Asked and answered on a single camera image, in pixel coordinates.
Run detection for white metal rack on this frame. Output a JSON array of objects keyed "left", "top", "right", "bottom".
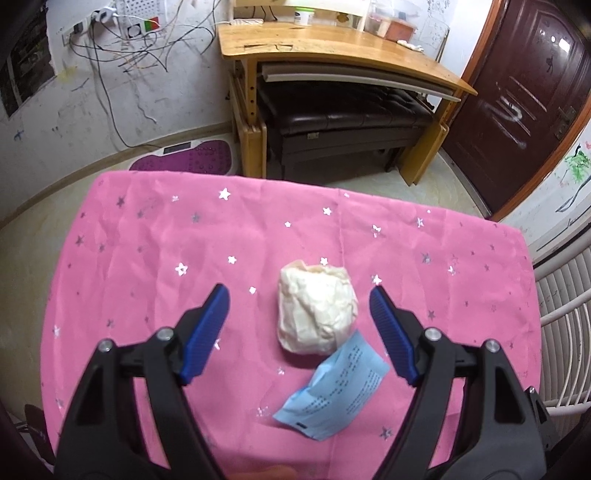
[{"left": 534, "top": 239, "right": 591, "bottom": 418}]

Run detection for white louvered cabinet door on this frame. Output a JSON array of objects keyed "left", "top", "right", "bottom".
[{"left": 528, "top": 216, "right": 591, "bottom": 439}]

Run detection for light blue paper sachet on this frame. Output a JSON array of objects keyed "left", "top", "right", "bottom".
[{"left": 273, "top": 332, "right": 390, "bottom": 441}]

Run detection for pink star tablecloth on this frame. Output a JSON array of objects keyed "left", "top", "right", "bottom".
[{"left": 41, "top": 171, "right": 541, "bottom": 479}]

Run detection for purple massage mat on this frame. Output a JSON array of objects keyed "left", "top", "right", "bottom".
[{"left": 129, "top": 136, "right": 239, "bottom": 175}]

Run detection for dark brown door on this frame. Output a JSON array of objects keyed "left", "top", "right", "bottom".
[{"left": 443, "top": 1, "right": 590, "bottom": 214}]

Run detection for black leather bench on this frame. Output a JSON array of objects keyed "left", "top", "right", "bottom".
[{"left": 257, "top": 81, "right": 434, "bottom": 180}]

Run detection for wooden desk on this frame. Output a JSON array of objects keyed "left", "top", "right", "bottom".
[{"left": 217, "top": 22, "right": 476, "bottom": 185}]

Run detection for pink storage box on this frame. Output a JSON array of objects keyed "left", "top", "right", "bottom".
[{"left": 377, "top": 18, "right": 416, "bottom": 42}]

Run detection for white power strip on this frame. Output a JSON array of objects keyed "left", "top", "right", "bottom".
[{"left": 61, "top": 4, "right": 116, "bottom": 46}]

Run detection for white desk shelf riser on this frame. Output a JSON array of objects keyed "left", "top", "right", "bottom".
[{"left": 228, "top": 0, "right": 370, "bottom": 30}]

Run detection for white jar green lid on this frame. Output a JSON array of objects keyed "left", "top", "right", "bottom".
[{"left": 294, "top": 7, "right": 315, "bottom": 26}]

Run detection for dark wall window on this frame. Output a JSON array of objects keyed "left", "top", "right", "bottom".
[{"left": 1, "top": 0, "right": 55, "bottom": 117}]

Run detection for tangled wall cables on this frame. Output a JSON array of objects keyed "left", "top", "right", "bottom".
[{"left": 68, "top": 0, "right": 233, "bottom": 151}]

